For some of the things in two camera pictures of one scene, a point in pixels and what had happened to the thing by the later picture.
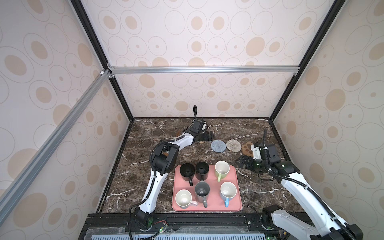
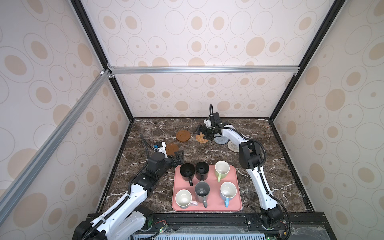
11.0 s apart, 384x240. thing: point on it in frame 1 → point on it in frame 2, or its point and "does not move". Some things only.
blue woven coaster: x=218 y=146 → x=221 y=140
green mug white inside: x=222 y=168 does not move
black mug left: x=187 y=171 does not move
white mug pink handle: x=183 y=199 does not move
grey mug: x=202 y=190 does not move
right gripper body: x=260 y=166 → x=210 y=130
